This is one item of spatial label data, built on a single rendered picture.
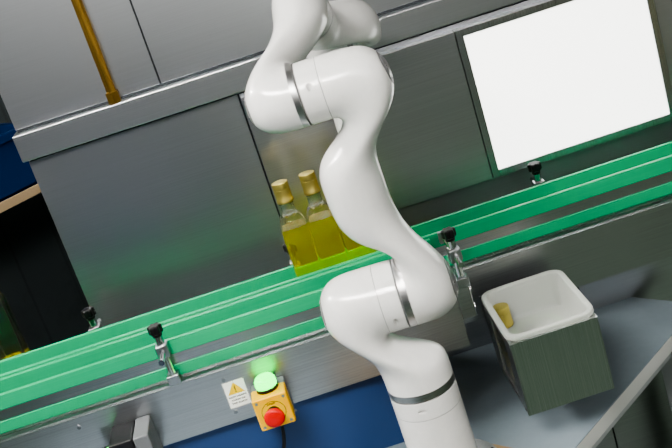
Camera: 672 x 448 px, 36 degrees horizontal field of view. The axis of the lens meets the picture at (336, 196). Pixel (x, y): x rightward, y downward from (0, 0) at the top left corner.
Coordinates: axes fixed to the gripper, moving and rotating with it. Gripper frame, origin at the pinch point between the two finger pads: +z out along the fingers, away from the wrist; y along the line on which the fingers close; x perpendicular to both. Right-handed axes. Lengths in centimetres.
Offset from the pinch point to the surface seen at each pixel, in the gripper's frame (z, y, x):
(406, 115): -1.5, -12.2, 12.7
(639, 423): 92, -15, 47
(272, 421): 38, 26, -32
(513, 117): 6.4, -12.6, 34.9
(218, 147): -6.8, -15.0, -27.8
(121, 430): 33, 19, -61
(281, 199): 3.4, 1.6, -17.9
